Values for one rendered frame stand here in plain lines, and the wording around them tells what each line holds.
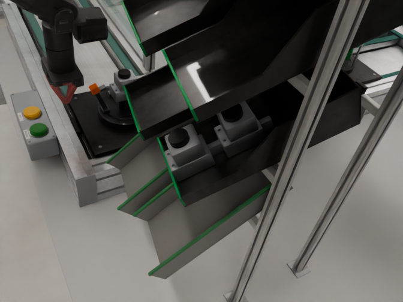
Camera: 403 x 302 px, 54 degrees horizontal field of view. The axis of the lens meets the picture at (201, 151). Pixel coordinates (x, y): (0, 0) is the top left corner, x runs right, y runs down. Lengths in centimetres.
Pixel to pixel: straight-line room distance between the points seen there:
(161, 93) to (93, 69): 63
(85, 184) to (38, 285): 23
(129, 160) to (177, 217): 19
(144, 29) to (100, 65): 74
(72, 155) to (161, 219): 30
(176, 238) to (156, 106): 24
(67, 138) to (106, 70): 37
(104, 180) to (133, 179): 13
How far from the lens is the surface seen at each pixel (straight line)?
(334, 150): 127
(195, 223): 72
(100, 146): 97
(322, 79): 46
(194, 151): 56
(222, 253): 93
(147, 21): 64
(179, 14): 62
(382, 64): 169
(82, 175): 93
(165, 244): 75
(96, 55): 140
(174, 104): 69
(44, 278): 91
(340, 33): 44
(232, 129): 56
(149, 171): 82
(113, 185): 98
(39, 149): 104
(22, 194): 105
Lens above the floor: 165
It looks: 44 degrees down
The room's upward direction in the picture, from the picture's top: 9 degrees clockwise
